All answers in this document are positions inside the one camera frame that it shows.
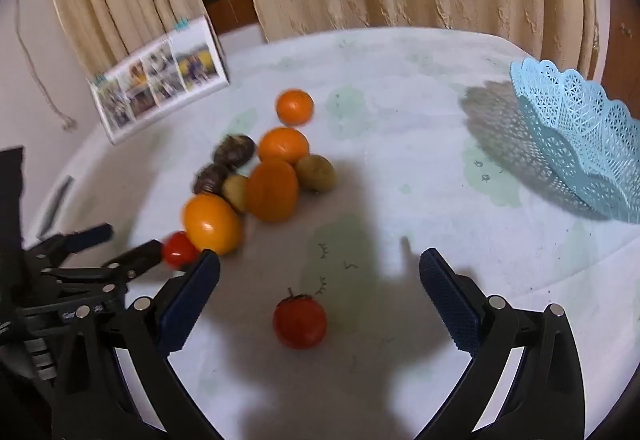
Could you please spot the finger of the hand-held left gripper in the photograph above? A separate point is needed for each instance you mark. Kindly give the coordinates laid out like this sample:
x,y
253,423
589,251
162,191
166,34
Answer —
x,y
142,254
92,235

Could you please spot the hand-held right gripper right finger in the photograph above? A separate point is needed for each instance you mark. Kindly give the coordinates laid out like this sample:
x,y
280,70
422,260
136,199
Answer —
x,y
450,302

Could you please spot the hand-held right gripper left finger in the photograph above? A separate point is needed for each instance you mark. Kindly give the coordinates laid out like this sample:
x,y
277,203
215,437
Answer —
x,y
192,302

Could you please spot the small red tomato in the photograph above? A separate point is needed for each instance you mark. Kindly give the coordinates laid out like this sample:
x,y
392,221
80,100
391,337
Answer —
x,y
177,251

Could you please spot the large yellow-orange citrus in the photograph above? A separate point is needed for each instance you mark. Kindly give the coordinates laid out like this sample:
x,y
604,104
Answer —
x,y
212,223

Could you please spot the red tomato with stem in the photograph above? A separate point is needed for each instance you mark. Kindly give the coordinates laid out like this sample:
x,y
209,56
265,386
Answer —
x,y
300,322

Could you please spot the dark orange tangerine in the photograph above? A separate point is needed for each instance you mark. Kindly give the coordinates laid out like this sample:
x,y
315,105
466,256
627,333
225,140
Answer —
x,y
272,190

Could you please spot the large dark brown taro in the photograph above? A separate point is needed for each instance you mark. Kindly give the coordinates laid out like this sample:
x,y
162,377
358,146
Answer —
x,y
235,150

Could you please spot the light blue lattice basket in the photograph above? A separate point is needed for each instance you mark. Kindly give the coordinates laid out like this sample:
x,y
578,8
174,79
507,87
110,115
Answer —
x,y
575,140

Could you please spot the small round orange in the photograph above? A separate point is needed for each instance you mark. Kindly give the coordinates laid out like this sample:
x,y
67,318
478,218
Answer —
x,y
295,107

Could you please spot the grey flat bar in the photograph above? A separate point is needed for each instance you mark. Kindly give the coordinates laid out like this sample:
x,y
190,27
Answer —
x,y
55,207

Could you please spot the small dark brown taro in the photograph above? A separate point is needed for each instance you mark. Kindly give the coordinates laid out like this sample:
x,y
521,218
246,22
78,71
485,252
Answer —
x,y
210,177

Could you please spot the small brown kiwi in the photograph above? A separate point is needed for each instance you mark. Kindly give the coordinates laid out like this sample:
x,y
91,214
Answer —
x,y
235,192

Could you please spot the white green-patterned tablecloth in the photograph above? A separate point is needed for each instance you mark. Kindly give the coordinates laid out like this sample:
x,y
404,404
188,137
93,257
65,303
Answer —
x,y
400,145

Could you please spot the photo calendar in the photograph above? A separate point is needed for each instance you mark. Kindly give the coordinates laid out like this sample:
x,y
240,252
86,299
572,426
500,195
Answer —
x,y
160,75

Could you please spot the small orange fruit on table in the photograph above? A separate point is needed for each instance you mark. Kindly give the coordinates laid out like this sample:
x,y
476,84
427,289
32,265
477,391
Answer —
x,y
315,173

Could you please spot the wooden window sill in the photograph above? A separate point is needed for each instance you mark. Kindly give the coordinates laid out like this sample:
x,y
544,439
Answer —
x,y
235,10

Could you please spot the brown wooden door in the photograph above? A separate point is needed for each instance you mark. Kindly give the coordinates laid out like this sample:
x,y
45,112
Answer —
x,y
620,20

